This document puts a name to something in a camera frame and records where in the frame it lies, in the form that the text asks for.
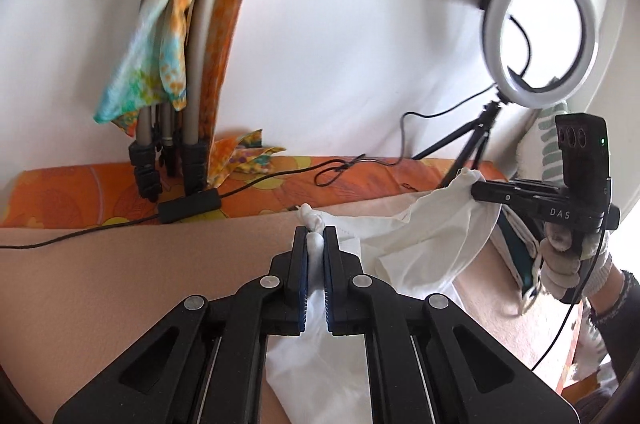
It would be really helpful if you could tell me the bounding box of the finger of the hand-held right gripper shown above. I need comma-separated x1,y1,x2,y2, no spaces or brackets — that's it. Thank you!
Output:
470,179,538,206

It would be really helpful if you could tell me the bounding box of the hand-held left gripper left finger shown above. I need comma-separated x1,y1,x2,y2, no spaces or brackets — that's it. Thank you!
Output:
52,225,310,424

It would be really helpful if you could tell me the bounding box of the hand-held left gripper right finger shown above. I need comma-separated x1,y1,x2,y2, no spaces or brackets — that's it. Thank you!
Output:
322,225,581,424

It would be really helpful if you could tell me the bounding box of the white t-shirt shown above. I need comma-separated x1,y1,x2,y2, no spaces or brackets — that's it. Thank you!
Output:
265,168,501,424

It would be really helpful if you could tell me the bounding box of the person's right forearm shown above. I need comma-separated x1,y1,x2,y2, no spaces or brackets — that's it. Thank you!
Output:
582,264,640,380

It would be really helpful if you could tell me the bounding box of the person's right hand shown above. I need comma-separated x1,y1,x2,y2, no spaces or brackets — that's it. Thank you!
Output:
537,223,613,305

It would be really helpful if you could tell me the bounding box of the green striped pillow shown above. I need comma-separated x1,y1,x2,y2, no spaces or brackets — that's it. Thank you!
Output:
517,100,571,185

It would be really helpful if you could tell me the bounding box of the white teal garment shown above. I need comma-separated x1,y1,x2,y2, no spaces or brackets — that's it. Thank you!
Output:
490,204,546,315

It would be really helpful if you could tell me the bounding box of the black mini tripod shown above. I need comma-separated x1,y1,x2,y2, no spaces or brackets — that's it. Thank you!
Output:
411,99,503,185

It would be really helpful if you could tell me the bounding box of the black gooseneck phone holder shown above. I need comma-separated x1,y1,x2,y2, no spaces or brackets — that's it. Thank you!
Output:
506,15,561,92

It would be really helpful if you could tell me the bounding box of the floral cloth scrap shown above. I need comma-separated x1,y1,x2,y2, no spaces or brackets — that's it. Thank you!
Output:
207,129,287,187

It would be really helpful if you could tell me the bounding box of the grey folded tripod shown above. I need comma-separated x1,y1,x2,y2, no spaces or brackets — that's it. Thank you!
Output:
129,0,251,200

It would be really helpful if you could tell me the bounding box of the colourful floral scarf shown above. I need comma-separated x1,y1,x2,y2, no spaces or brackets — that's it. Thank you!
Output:
94,0,221,140

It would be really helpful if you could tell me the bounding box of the orange cloth strip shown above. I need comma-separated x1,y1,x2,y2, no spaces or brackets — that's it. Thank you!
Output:
197,0,268,155

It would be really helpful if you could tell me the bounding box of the black ring light cable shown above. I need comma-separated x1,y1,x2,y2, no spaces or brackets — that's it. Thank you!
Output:
0,84,501,251

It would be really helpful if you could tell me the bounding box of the black inline cable controller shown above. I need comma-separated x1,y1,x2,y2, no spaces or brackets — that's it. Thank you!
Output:
158,188,223,223

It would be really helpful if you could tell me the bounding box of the white ring light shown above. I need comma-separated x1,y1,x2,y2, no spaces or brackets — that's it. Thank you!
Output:
477,0,599,109

